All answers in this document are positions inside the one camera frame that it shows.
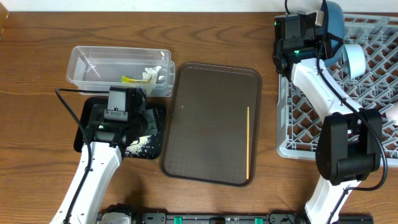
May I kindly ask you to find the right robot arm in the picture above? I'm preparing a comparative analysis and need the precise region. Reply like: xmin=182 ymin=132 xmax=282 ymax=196
xmin=272 ymin=9 xmax=388 ymax=223

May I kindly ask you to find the black plastic bin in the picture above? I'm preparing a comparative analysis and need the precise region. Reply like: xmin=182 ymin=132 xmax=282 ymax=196
xmin=80 ymin=97 xmax=167 ymax=159

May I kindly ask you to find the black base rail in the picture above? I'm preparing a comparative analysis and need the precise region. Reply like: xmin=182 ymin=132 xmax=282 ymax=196
xmin=96 ymin=203 xmax=374 ymax=224

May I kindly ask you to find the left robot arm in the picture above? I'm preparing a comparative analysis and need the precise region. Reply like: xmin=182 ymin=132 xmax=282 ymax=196
xmin=51 ymin=86 xmax=162 ymax=224

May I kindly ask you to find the wooden chopstick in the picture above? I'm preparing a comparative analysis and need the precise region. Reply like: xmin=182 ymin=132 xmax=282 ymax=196
xmin=246 ymin=106 xmax=250 ymax=180

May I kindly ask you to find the grey dishwasher rack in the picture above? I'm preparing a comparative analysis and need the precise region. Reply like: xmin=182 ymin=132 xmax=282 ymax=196
xmin=276 ymin=14 xmax=397 ymax=160

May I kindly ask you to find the brown serving tray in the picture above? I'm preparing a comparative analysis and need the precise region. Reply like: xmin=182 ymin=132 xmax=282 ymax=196
xmin=159 ymin=62 xmax=262 ymax=187

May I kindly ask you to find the yellow green snack wrapper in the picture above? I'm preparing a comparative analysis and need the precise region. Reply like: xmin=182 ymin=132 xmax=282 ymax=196
xmin=121 ymin=76 xmax=150 ymax=83

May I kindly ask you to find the clear plastic bin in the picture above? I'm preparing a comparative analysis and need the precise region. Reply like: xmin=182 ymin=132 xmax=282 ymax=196
xmin=66 ymin=46 xmax=175 ymax=97

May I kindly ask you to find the light blue bowl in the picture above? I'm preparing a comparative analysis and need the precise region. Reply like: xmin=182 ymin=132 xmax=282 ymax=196
xmin=341 ymin=44 xmax=366 ymax=80

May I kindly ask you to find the white tissue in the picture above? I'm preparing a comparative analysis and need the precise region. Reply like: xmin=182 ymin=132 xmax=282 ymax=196
xmin=142 ymin=66 xmax=162 ymax=95

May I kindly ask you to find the white cup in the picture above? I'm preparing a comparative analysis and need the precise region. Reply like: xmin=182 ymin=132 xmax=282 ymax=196
xmin=385 ymin=103 xmax=398 ymax=125

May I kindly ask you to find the dark blue plate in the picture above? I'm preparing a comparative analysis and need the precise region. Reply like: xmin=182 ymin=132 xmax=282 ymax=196
xmin=320 ymin=1 xmax=345 ymax=67

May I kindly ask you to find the spilled white rice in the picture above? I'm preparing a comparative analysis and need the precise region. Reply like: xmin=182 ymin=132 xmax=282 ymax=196
xmin=124 ymin=136 xmax=160 ymax=159

